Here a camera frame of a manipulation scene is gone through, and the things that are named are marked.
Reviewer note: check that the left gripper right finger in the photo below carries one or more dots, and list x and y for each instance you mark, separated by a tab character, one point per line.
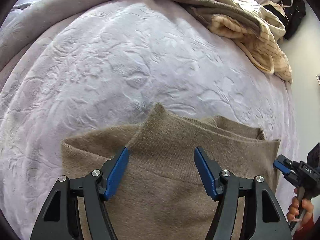
263	217

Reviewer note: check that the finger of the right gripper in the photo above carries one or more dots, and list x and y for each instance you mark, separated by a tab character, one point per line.
287	162
282	168

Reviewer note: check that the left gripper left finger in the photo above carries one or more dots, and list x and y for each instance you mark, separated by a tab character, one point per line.
59	217

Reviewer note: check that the olive knit sweater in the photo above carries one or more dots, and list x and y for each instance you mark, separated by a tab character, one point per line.
161	195

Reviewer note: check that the black hanging clothes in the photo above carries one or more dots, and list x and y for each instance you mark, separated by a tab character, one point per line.
289	12

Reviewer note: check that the lavender embossed bedspread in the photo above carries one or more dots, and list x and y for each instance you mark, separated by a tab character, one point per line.
109	66

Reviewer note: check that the olive grey garment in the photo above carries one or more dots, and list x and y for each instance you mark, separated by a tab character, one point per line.
212	7

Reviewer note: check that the grey duvet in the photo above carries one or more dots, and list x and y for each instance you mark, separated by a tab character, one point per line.
36	19

